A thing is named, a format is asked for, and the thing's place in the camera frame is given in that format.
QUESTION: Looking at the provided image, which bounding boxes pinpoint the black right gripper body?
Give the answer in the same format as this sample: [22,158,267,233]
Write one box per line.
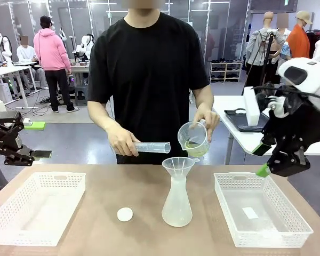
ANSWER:
[263,93,320,146]

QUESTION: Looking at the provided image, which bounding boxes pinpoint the clear plastic measuring beaker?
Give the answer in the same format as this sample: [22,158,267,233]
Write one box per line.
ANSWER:
[178,119,211,157]

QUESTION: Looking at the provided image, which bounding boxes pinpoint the clear plastic funnel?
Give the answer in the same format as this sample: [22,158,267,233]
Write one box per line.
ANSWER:
[162,157,201,185]

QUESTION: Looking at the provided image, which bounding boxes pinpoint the translucent plastic conical flask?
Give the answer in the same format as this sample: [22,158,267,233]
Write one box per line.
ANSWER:
[161,174,193,228]

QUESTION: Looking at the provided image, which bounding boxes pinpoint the clear plastic graduated cylinder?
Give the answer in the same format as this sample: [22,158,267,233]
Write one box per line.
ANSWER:
[110,141,171,155]

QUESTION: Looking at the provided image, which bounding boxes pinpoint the white round flask cap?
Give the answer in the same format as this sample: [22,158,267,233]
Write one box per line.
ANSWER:
[117,207,134,222]

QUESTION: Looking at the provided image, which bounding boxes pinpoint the person's left forearm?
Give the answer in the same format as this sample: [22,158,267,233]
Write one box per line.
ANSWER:
[191,85,215,113]

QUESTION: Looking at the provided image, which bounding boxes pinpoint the person's right forearm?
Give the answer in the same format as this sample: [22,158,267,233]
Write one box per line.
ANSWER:
[87,100,118,137]

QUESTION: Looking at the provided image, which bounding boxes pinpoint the person's left hand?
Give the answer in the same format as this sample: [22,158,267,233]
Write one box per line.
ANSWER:
[194,105,220,143]

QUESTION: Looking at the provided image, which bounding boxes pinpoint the person's right hand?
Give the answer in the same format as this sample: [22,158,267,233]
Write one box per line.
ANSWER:
[107,124,141,157]

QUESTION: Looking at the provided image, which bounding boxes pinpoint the black plastic tray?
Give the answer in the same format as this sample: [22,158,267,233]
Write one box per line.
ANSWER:
[223,108,270,133]

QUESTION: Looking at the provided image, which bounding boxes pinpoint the white perforated plastic basket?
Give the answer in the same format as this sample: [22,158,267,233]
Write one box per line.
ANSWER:
[0,172,86,246]
[213,172,314,248]

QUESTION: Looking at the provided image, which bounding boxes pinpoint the grey plastic stool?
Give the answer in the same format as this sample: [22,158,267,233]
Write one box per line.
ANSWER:
[74,85,89,106]

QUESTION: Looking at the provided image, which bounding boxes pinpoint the white side table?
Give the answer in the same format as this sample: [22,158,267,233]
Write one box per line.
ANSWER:
[212,95,320,165]

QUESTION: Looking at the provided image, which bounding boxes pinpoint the long white desk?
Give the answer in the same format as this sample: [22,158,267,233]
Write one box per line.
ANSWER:
[0,65,39,110]

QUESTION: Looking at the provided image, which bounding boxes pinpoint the seated person in white shirt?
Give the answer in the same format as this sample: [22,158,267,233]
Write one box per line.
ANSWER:
[17,36,47,90]

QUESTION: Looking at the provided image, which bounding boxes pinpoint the figure in blue floral dress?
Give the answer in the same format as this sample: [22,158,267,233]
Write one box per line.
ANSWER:
[278,13,293,61]

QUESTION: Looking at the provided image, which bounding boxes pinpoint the person in pink hoodie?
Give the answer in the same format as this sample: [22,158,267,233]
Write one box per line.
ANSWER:
[33,15,80,114]

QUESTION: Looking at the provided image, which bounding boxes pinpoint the black tripod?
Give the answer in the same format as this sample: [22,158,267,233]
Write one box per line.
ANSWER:
[241,29,277,95]

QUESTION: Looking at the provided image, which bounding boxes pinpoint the mannequin in orange jacket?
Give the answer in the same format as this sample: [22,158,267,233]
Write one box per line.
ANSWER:
[285,10,313,60]

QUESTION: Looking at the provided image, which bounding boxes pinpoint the dark hanging garments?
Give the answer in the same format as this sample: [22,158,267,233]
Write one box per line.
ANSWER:
[305,29,320,58]

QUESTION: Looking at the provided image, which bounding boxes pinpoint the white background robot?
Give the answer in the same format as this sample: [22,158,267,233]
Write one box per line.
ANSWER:
[74,34,95,61]
[0,33,13,66]

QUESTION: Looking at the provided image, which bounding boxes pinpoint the white shoe rack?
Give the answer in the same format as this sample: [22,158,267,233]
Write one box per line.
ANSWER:
[209,60,243,83]

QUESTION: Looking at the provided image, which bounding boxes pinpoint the mannequin in grey shirt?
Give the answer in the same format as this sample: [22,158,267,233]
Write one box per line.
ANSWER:
[245,11,286,95]

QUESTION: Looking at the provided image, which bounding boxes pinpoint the person in black t-shirt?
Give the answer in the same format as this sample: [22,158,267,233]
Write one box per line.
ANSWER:
[87,0,211,165]

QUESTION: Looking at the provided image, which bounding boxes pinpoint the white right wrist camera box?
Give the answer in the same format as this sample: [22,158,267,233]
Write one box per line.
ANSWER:
[242,86,265,126]

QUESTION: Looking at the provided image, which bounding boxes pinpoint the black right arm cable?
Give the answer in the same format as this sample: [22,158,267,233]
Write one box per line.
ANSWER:
[252,82,320,103]

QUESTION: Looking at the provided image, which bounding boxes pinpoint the metal frame workbench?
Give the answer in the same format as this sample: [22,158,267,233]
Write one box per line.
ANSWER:
[69,60,93,102]

